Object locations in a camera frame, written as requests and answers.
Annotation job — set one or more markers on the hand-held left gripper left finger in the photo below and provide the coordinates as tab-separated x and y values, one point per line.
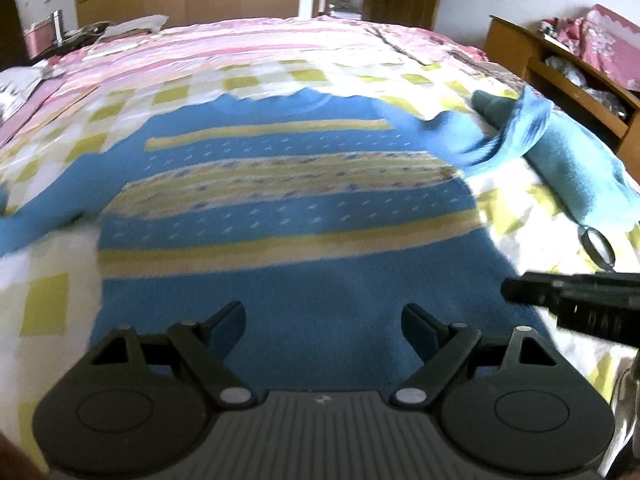
231	321

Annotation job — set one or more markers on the wooden headboard cabinet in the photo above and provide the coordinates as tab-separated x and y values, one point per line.
515	50

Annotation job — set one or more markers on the thin wooden stick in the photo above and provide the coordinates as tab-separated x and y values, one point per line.
115	50

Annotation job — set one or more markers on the grey patterned cloth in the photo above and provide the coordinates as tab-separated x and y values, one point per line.
17	87

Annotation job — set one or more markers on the pink floral quilt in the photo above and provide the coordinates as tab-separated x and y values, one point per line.
600	40

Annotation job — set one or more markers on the blue striped knit sweater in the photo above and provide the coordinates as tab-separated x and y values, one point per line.
300	280

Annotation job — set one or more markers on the mauve cloth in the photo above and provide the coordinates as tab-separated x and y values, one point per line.
57	102

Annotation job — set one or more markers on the clear plastic bag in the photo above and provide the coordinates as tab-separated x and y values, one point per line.
567	69

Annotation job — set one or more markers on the pink striped bedsheet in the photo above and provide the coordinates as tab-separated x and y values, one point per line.
250	40

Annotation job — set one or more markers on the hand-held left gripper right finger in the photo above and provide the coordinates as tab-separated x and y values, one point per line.
417	322

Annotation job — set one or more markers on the teal folded garment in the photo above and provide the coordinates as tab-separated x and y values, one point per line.
575	160

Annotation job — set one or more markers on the pink storage box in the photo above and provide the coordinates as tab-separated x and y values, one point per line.
42	35

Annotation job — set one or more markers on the yellow checked blanket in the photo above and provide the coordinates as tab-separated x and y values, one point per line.
45	305

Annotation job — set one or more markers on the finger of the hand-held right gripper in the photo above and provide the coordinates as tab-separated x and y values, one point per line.
530	289

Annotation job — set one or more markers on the dark thin twig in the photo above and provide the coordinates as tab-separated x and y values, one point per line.
397	42

